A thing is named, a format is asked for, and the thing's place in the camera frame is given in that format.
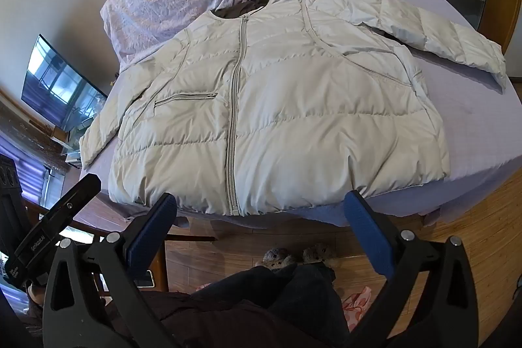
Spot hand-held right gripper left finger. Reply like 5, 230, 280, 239
43, 192, 180, 348

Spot fuzzy grey slipper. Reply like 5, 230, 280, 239
301, 243, 339, 265
255, 247, 300, 269

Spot glass television stand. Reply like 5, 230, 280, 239
49, 123, 107, 170

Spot pink patterned cloth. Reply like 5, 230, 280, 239
340, 285, 373, 322

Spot person's legs in dark pants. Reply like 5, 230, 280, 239
136, 262, 352, 348

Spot wooden side table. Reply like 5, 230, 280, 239
24, 191, 217, 294

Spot bed with purple sheet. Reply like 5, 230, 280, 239
81, 0, 522, 228

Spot person's left hand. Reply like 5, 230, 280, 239
27, 285, 46, 308

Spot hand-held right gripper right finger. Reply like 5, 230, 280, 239
338, 190, 479, 348

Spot cream puffer jacket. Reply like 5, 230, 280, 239
79, 0, 508, 217

